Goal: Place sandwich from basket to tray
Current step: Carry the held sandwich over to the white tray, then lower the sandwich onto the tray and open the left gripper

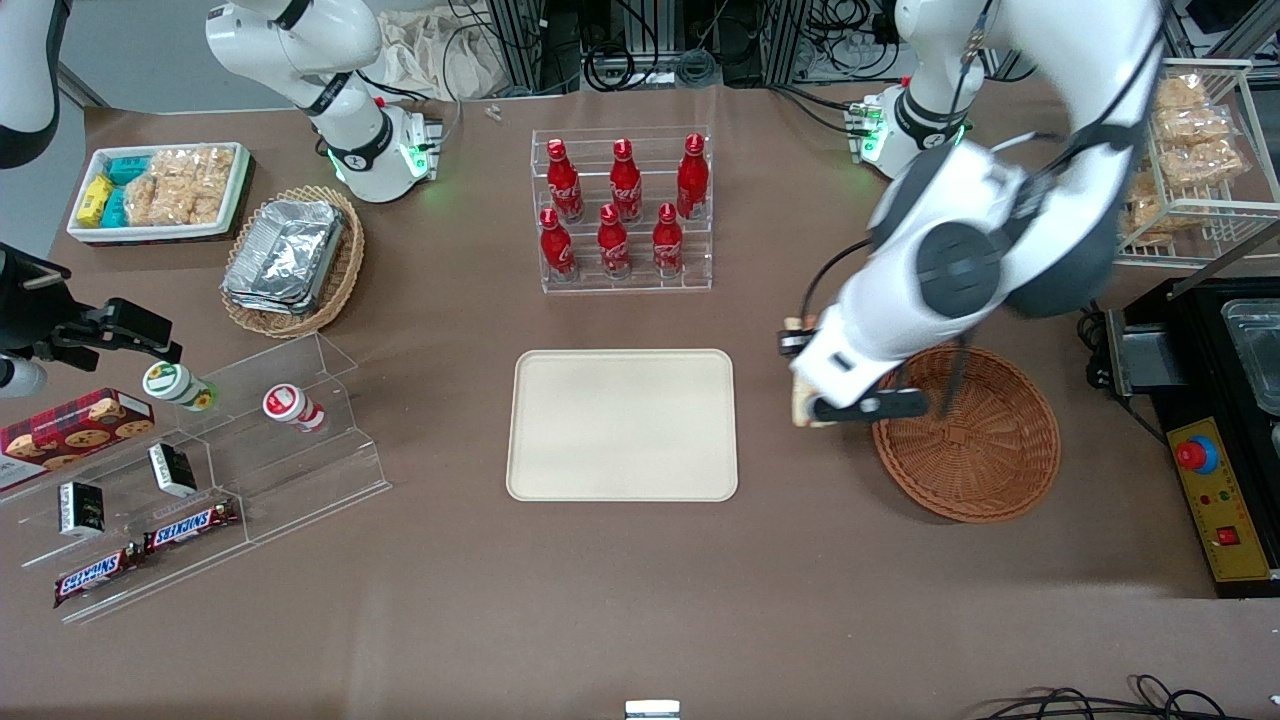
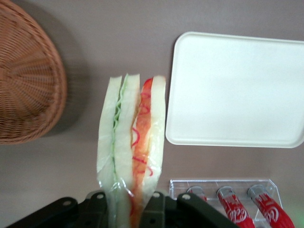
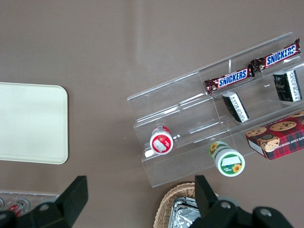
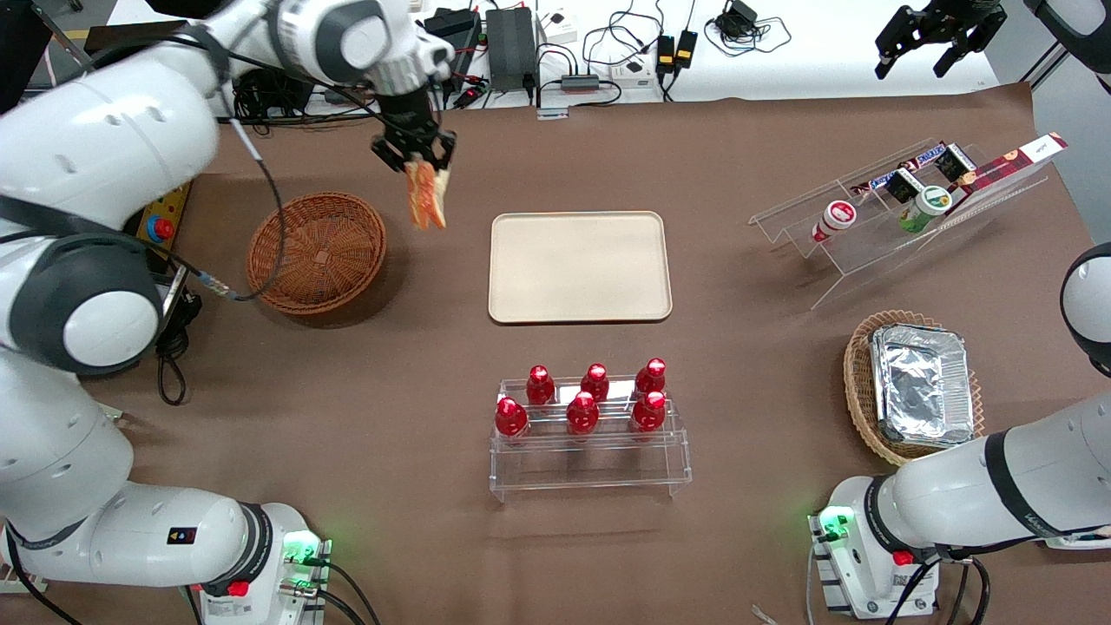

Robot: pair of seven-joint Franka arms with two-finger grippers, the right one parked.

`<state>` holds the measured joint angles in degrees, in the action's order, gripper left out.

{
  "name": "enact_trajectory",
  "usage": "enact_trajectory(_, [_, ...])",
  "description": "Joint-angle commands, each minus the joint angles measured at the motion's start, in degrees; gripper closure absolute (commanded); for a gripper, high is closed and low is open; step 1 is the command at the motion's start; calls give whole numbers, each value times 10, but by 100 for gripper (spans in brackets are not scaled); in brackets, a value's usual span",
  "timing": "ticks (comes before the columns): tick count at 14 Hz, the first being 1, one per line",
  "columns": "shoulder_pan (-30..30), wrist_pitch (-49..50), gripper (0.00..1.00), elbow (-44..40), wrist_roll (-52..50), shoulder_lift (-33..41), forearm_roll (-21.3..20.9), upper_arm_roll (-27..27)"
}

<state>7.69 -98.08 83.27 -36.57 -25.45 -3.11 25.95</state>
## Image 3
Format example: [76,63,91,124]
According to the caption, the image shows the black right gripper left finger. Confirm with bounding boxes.
[22,175,89,228]

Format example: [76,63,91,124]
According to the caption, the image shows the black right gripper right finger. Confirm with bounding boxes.
[190,175,253,228]

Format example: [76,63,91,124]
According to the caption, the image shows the light tan wicker basket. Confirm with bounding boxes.
[153,181,219,228]

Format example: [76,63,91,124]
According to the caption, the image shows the beige rectangular tray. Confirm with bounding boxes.
[0,82,69,165]

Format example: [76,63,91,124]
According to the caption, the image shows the stacked aluminium foil trays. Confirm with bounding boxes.
[169,196,203,228]

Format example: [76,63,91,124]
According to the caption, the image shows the clear acrylic bottle rack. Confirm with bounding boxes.
[0,189,60,214]

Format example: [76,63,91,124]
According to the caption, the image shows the green lidded yoghurt cup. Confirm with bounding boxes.
[209,141,246,177]

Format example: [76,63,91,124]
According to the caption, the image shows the red cola bottle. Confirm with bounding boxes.
[9,199,31,212]

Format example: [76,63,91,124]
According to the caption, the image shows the red lidded yoghurt cup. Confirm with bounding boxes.
[149,125,174,156]

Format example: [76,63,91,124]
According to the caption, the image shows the clear acrylic stepped display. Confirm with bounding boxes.
[126,31,304,189]

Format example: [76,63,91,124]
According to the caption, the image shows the small black and white box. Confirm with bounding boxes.
[221,91,250,124]
[272,70,303,103]

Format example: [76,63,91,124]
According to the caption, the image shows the red tartan cookie box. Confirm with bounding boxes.
[245,111,304,161]

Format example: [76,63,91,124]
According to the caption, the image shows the brown Snickers bar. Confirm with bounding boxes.
[250,38,302,73]
[204,66,256,96]

